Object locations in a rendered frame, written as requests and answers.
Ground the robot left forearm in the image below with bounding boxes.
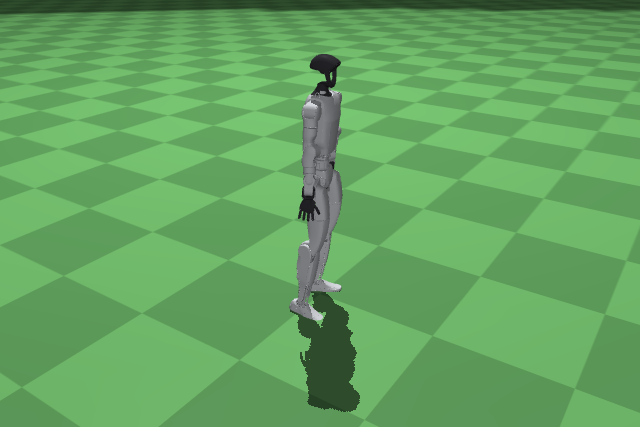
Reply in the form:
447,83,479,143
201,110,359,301
329,136,339,165

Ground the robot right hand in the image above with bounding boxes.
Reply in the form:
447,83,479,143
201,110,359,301
298,186,320,221

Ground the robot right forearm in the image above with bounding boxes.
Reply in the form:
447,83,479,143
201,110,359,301
302,146,317,196

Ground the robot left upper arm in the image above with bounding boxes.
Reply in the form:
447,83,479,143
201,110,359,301
335,91,342,137

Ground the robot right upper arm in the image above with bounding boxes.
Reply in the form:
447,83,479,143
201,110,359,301
302,100,322,158

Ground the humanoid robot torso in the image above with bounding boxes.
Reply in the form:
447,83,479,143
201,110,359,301
304,87,341,188

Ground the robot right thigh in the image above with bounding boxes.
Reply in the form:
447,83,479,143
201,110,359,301
299,179,330,259

